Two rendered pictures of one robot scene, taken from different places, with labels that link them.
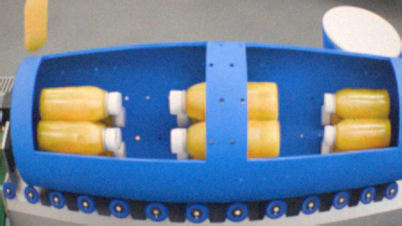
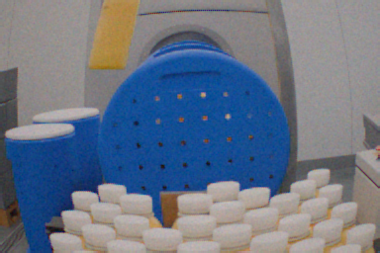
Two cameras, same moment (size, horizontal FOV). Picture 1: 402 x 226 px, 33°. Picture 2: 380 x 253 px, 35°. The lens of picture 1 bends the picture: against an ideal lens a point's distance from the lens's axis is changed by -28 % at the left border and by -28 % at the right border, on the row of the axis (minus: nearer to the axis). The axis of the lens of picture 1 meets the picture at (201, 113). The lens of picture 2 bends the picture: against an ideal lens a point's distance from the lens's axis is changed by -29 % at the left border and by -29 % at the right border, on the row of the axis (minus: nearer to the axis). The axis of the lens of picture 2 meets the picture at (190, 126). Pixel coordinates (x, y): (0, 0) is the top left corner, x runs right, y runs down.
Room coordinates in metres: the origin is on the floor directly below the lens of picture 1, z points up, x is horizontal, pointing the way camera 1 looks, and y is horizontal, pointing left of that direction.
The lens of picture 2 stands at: (1.32, 1.51, 1.27)
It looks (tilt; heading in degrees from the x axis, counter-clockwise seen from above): 7 degrees down; 267
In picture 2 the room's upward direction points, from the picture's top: 3 degrees counter-clockwise
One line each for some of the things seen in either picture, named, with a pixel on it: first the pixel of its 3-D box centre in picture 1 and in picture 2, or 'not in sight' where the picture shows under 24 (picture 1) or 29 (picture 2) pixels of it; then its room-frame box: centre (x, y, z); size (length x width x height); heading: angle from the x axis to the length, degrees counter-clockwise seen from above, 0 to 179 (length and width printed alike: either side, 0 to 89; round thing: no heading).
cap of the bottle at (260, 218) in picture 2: not in sight; (261, 218); (1.20, 0.75, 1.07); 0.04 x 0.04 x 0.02
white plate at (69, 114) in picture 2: not in sight; (62, 115); (1.60, -0.85, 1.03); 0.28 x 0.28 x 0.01
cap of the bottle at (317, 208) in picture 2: not in sight; (315, 209); (1.14, 0.76, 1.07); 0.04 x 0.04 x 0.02
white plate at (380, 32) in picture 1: (364, 33); (37, 131); (1.66, -0.45, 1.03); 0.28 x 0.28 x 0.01
